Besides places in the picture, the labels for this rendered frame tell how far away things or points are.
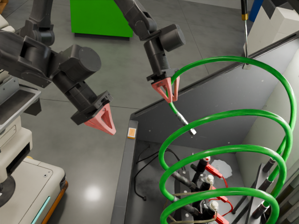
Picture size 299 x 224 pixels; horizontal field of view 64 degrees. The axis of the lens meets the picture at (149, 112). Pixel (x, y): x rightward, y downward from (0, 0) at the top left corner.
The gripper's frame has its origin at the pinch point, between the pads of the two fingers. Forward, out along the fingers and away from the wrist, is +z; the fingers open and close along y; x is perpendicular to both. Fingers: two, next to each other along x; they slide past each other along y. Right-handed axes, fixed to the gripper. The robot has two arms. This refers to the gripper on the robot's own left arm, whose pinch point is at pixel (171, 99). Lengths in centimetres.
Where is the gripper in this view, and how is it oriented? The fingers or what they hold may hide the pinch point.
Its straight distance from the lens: 76.6
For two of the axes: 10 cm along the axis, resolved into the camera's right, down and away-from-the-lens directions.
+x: -7.1, 2.6, 6.6
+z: 3.3, 9.4, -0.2
